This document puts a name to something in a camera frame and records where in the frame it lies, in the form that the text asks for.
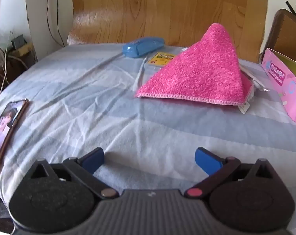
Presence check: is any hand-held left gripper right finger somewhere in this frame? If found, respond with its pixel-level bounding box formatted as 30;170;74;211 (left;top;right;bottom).
184;147;277;199

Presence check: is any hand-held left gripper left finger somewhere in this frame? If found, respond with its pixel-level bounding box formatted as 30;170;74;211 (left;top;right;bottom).
28;147;119;199

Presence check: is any pink terry towel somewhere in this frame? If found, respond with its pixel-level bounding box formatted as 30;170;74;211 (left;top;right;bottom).
136;23;254;106

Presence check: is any pink biscuit tin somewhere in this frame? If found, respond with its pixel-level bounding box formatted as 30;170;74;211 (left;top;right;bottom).
262;48;296;128

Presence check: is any striped blue bed sheet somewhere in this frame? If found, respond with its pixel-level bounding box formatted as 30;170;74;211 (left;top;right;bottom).
0;43;296;226

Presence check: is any smartphone with portrait screen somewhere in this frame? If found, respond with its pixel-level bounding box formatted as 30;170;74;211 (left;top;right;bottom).
0;98;30;176

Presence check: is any white wet wipes packet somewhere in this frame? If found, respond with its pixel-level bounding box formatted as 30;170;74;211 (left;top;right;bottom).
239;62;269;96

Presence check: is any yellow card box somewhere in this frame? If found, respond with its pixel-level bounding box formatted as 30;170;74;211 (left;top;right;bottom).
148;52;176;66

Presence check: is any blue translucent plastic case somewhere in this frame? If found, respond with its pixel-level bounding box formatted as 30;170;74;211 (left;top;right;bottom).
122;37;165;59

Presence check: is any black power adapter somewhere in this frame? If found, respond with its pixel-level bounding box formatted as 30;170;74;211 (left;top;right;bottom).
11;35;26;50

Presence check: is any brown woven chair back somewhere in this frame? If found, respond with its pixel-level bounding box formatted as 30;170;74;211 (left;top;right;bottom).
260;9;296;66

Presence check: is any wood pattern vinyl sheet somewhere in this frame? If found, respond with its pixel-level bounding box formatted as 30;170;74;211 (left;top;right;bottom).
67;0;269;63

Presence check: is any white cable bundle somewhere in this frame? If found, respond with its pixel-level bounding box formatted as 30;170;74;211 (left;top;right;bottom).
0;31;28;96

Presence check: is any black wall cable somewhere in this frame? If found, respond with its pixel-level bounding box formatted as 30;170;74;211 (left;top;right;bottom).
45;0;66;47

